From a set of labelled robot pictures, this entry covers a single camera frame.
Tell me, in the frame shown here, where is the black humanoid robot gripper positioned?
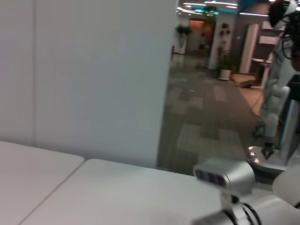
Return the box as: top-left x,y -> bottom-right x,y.
262,142 -> 275,159

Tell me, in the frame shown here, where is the brown cardboard box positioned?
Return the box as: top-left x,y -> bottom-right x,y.
231,73 -> 257,89

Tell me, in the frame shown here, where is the white humanoid robot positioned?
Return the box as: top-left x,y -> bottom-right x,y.
248,0 -> 300,174

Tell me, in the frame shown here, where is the potted plant round white pot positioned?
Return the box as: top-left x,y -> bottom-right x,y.
217,50 -> 240,82

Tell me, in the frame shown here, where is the standing person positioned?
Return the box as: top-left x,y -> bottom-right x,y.
199,32 -> 208,51

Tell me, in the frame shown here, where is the potted plant tall white pot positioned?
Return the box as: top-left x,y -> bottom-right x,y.
175,25 -> 192,55

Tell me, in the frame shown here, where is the hanging green plant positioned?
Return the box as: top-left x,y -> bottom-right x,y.
203,6 -> 219,30

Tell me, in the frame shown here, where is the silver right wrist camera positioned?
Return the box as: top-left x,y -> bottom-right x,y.
194,158 -> 256,188

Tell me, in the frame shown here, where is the black cable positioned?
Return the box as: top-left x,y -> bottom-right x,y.
222,202 -> 261,225

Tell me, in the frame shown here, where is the white wall shelf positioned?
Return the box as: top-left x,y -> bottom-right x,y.
259,35 -> 277,45

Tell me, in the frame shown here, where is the dark wall mounted device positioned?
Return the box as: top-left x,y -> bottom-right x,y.
220,22 -> 232,36

